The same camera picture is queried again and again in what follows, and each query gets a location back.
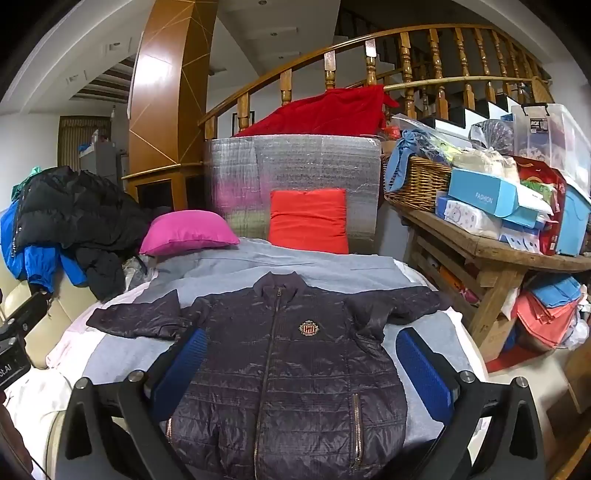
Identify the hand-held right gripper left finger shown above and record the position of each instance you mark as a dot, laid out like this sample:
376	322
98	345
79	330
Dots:
180	369

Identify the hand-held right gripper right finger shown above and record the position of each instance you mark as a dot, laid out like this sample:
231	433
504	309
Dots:
425	374

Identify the dark purple quilted jacket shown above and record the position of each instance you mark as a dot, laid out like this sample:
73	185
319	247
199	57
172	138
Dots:
286	369

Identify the person's left forearm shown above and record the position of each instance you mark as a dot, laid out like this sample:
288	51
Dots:
11	443

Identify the pale pink sheet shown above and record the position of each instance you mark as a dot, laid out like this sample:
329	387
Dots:
41	397

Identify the beige sofa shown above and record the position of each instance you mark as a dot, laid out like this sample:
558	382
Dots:
51	318

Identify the brown cardboard box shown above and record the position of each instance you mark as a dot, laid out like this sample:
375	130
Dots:
496	339

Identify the blue jacket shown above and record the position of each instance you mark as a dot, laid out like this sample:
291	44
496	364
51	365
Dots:
39	265

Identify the clear plastic bag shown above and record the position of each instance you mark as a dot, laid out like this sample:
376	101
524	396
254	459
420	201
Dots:
134	272

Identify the stack of coral cloths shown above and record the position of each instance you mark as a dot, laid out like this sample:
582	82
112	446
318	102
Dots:
545	318

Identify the wooden table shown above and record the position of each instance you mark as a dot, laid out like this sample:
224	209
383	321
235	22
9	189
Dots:
498	263

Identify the magenta pillow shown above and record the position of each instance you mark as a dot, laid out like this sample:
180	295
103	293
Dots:
184	233

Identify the grey blanket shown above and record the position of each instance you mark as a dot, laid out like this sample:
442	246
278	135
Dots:
323	267

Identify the white patterned box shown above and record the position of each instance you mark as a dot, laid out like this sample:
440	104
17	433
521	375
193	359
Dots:
466	219

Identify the black puffer jacket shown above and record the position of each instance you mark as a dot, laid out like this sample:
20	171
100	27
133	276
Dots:
78	207

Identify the green cloth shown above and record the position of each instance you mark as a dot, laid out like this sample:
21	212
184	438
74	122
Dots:
27	180

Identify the wicker basket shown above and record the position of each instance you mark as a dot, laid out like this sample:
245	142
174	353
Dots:
420	184

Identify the red-orange pillow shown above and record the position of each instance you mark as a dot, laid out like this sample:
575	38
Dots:
308	221

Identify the light blue cardboard box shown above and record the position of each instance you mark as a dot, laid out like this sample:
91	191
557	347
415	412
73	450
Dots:
485	191

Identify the blue plastic bin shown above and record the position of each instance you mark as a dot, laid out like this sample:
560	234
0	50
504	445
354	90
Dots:
575	221

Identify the grey cabinet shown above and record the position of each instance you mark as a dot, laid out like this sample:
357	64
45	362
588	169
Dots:
99	159

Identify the blue cloth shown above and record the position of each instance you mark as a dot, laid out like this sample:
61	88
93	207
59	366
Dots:
406	152

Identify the red gift bag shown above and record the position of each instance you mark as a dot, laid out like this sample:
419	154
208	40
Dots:
542	184

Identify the brown curtain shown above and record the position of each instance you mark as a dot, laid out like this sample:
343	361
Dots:
69	138

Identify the silver foil insulation mat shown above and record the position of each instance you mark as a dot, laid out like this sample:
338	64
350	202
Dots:
295	161

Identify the clear plastic storage box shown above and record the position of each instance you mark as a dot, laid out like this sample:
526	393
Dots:
554	134

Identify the wooden column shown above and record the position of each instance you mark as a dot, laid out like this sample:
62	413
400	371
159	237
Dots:
166	92

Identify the red quilt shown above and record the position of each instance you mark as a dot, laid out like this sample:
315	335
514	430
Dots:
323	113

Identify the wooden stair railing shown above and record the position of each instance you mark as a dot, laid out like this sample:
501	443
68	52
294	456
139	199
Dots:
295	67

